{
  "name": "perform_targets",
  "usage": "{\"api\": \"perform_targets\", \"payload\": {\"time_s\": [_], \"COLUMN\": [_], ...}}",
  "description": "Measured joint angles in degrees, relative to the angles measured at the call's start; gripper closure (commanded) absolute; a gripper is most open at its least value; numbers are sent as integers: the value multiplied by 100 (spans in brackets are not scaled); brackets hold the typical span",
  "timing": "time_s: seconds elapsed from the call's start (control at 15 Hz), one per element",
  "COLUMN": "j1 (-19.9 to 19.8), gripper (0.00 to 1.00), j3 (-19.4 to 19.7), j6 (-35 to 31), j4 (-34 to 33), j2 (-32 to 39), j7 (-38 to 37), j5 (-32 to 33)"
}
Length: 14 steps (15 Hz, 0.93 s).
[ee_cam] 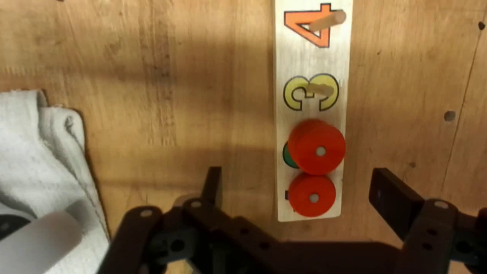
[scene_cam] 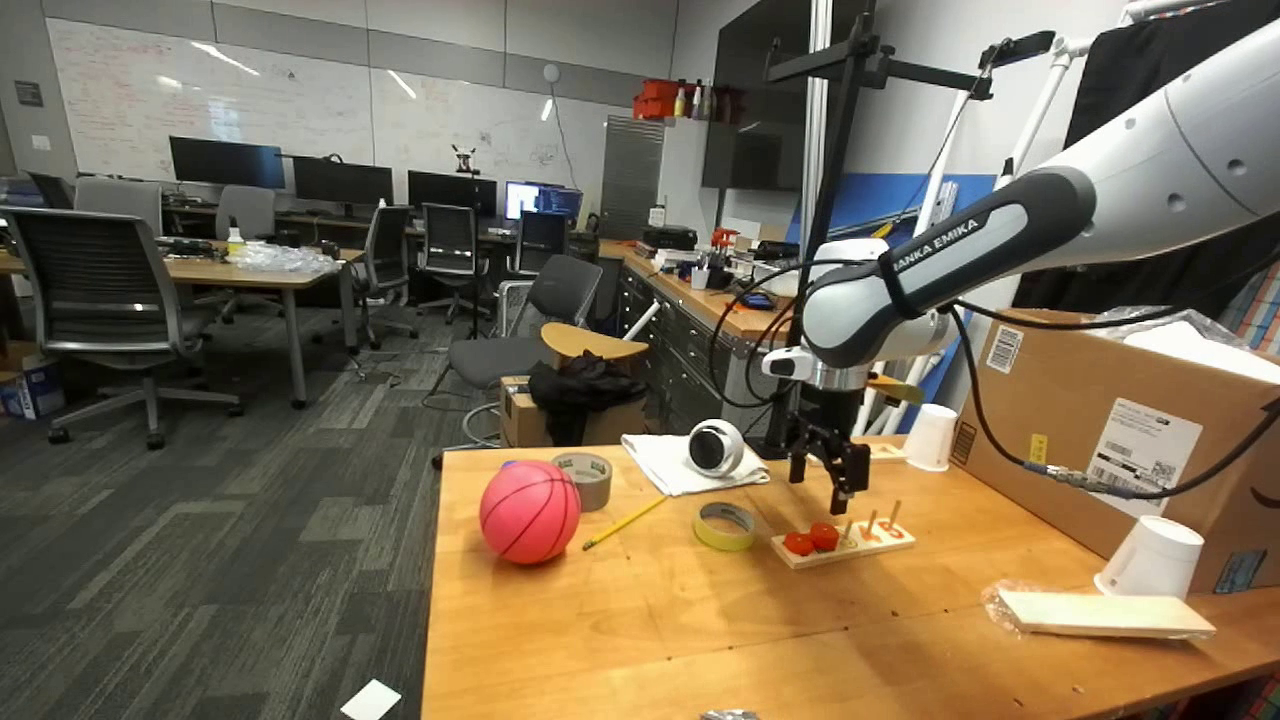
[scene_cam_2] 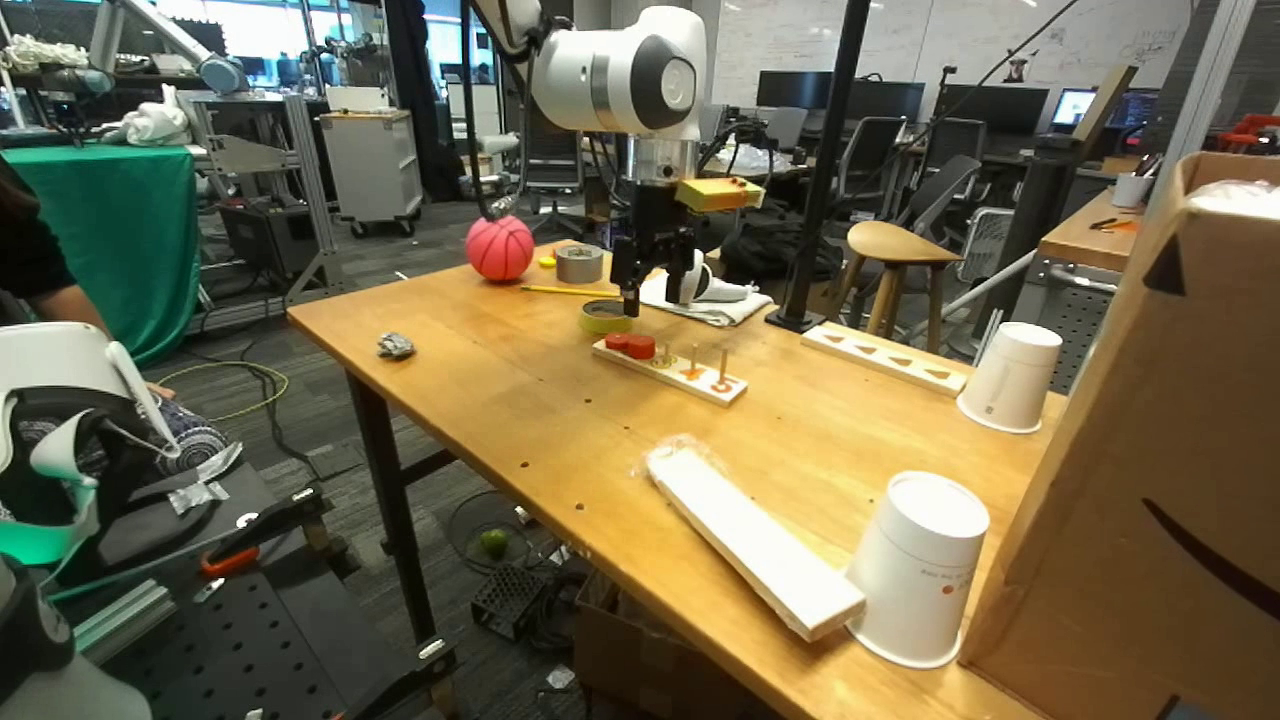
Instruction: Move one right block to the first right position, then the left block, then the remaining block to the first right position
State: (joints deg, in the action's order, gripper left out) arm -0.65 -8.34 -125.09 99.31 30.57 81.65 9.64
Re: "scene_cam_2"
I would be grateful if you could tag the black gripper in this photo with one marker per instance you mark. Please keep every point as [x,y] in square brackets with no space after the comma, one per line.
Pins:
[648,226]

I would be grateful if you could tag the red round block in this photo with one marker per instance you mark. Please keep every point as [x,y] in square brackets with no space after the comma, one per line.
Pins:
[647,351]
[619,344]

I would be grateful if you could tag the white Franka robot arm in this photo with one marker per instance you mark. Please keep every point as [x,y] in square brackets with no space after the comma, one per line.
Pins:
[587,83]

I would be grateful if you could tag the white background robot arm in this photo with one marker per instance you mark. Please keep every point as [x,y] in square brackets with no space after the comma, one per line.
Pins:
[201,62]

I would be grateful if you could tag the white mug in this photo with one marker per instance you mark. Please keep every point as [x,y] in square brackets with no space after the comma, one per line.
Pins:
[697,283]

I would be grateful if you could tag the yellow-green tape roll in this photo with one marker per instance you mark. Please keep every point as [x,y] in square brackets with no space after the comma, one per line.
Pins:
[601,326]

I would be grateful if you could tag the white paper sheet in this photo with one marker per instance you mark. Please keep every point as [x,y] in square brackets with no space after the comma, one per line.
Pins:
[734,307]

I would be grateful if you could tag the white peg board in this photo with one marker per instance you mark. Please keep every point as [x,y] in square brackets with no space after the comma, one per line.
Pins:
[694,376]

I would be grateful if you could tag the pink toy basketball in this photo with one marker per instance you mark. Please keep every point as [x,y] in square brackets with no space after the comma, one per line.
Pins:
[503,249]

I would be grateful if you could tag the black pole stand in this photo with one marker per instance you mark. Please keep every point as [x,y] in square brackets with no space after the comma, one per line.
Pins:
[829,162]

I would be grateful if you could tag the black computer monitor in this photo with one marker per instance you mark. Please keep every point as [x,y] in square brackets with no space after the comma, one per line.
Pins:
[993,106]
[793,91]
[891,102]

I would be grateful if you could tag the round wooden stool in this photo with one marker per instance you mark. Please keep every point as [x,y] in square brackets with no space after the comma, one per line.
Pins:
[894,241]

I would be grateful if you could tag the small black object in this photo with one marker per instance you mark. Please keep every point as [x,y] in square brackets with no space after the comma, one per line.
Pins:
[397,344]

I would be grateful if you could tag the long wooden slotted strip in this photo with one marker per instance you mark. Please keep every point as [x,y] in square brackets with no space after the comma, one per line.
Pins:
[885,359]

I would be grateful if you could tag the white foam board in plastic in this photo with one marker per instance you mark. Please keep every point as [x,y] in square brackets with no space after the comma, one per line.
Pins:
[754,542]

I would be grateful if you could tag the white wheeled cabinet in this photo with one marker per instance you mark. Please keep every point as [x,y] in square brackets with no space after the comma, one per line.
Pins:
[372,166]

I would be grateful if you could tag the small green ball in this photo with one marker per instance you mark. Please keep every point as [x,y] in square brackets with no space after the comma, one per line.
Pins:
[492,547]

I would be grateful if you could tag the black table leg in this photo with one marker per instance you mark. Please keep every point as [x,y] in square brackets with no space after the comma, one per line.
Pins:
[386,505]

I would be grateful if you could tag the white paper cup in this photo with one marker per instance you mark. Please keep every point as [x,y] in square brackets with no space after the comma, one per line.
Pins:
[921,573]
[1011,381]

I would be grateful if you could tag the grey metal shelf cart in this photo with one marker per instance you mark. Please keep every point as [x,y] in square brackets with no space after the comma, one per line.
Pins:
[244,158]

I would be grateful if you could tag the wooden top workbench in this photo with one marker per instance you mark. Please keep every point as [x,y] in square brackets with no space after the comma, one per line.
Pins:
[1087,239]

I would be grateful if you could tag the blue lit screen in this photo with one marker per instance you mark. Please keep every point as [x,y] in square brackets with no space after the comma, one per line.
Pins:
[1072,106]

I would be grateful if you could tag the black perforated plate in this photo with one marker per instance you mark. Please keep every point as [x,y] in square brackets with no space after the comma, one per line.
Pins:
[266,642]

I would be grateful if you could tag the green table cloth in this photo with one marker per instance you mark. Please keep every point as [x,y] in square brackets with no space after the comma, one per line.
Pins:
[120,226]

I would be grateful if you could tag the large cardboard box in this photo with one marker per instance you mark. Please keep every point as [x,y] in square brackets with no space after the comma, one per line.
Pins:
[1145,440]

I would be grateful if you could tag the white foam packing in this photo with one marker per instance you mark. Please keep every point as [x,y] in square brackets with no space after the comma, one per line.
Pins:
[1241,203]

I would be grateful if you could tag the person in black shirt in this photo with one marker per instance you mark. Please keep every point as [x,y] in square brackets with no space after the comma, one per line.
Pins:
[26,255]

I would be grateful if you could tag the grey duct tape roll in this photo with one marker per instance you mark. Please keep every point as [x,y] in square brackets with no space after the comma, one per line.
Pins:
[576,266]

